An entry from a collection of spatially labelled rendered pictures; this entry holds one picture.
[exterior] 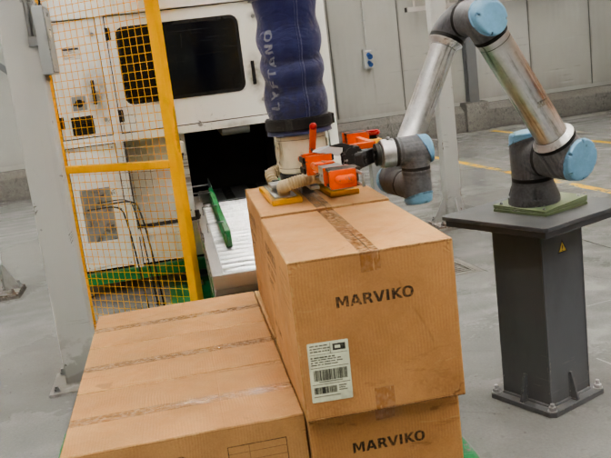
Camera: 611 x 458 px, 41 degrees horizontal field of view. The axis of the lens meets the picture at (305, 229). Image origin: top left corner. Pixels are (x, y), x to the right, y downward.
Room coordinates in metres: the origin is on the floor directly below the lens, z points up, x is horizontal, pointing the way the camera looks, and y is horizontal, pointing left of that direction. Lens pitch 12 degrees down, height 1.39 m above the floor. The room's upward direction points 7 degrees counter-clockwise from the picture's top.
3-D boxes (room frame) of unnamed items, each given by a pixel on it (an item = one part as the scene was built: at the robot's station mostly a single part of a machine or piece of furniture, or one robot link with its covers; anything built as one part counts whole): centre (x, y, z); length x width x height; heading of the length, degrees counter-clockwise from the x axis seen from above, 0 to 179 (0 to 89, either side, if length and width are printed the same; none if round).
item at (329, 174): (2.17, -0.11, 1.08); 0.08 x 0.07 x 0.05; 9
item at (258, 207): (2.74, -0.03, 0.75); 0.60 x 0.40 x 0.40; 7
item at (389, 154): (2.54, -0.28, 1.08); 0.09 x 0.05 x 0.10; 8
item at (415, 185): (2.56, -0.37, 0.97); 0.12 x 0.09 x 0.12; 25
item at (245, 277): (3.18, 0.04, 0.58); 0.70 x 0.03 x 0.06; 98
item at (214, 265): (4.29, 0.53, 0.50); 2.31 x 0.05 x 0.19; 8
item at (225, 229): (4.65, 0.53, 0.60); 1.60 x 0.10 x 0.09; 8
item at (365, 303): (2.15, -0.11, 0.74); 0.60 x 0.40 x 0.40; 7
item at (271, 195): (2.75, 0.07, 0.98); 0.34 x 0.10 x 0.05; 9
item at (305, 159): (2.51, -0.06, 1.08); 0.10 x 0.08 x 0.06; 99
